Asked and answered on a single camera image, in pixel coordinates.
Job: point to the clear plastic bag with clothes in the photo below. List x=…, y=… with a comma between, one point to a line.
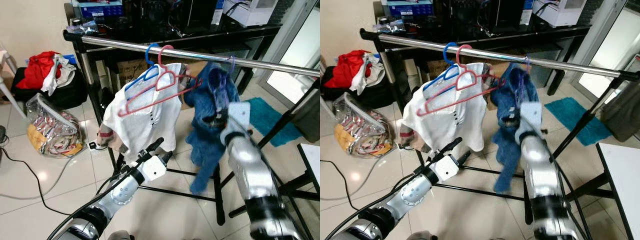
x=362, y=132
x=52, y=132

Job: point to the black laundry bag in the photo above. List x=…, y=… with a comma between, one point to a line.
x=70, y=95
x=380, y=97

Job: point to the chrome and black clothes rack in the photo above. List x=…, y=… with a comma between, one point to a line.
x=500, y=55
x=200, y=56

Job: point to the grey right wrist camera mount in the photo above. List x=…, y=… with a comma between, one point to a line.
x=239, y=117
x=531, y=117

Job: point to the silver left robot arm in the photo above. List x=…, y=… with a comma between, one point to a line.
x=117, y=192
x=410, y=195

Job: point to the red clothes pile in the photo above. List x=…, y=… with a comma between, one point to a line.
x=37, y=70
x=350, y=67

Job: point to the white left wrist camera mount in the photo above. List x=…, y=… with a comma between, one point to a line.
x=155, y=167
x=446, y=167

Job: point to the blue denim garment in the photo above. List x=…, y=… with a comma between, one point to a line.
x=200, y=130
x=505, y=135

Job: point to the white plastic chair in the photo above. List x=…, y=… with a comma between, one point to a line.
x=7, y=92

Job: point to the teal floor mat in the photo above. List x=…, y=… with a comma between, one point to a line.
x=265, y=117
x=570, y=115

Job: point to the black computer equipment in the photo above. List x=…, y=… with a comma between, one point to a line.
x=170, y=12
x=475, y=12

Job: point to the white cloth on pile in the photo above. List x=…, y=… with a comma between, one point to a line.
x=57, y=75
x=370, y=75

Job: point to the blue plastic hanger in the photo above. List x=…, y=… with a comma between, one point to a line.
x=147, y=54
x=445, y=52

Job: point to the glass sliding door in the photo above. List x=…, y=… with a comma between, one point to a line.
x=300, y=50
x=615, y=50

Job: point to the black desk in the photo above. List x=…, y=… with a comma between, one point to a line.
x=500, y=35
x=200, y=35

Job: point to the white buttoned shirt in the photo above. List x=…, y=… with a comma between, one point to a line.
x=145, y=125
x=445, y=125

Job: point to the small cardboard box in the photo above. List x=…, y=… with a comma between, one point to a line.
x=131, y=70
x=437, y=67

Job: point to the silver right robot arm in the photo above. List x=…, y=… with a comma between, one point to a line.
x=250, y=170
x=542, y=170

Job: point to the white box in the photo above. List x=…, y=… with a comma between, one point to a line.
x=250, y=12
x=560, y=12

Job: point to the purple plastic hanger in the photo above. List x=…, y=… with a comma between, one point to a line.
x=231, y=64
x=527, y=64

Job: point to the pink plastic hanger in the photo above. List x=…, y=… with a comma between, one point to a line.
x=458, y=56
x=160, y=57

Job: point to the blue box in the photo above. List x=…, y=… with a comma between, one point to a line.
x=100, y=9
x=410, y=9

